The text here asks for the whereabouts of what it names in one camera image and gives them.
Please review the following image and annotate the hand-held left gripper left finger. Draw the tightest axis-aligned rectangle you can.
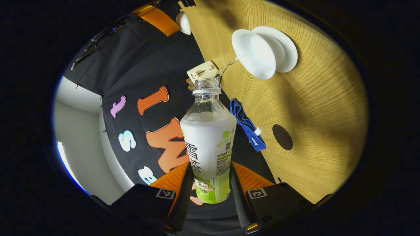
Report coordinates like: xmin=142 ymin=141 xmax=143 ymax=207
xmin=108 ymin=161 xmax=195 ymax=234

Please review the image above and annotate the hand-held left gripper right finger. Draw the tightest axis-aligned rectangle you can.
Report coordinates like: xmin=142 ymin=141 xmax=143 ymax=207
xmin=229 ymin=161 xmax=317 ymax=234

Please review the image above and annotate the white teacup lid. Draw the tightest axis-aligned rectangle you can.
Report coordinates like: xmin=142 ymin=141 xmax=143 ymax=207
xmin=176 ymin=11 xmax=191 ymax=35

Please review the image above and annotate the clear water bottle white label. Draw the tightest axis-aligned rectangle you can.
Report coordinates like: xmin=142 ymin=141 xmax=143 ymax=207
xmin=180 ymin=78 xmax=237 ymax=204

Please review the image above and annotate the white teacup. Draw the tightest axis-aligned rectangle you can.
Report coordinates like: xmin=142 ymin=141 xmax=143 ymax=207
xmin=231 ymin=29 xmax=285 ymax=80

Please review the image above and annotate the black backdrop cloth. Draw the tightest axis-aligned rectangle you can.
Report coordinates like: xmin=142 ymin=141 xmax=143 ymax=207
xmin=62 ymin=2 xmax=276 ymax=226

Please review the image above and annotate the white toaster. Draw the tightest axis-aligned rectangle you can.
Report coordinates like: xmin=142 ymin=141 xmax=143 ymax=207
xmin=187 ymin=60 xmax=219 ymax=83

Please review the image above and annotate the blue towel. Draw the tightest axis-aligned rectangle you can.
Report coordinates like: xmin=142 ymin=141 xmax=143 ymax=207
xmin=229 ymin=98 xmax=267 ymax=152

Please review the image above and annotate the white saucer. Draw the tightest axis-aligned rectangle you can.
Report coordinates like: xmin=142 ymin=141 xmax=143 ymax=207
xmin=252 ymin=26 xmax=298 ymax=73

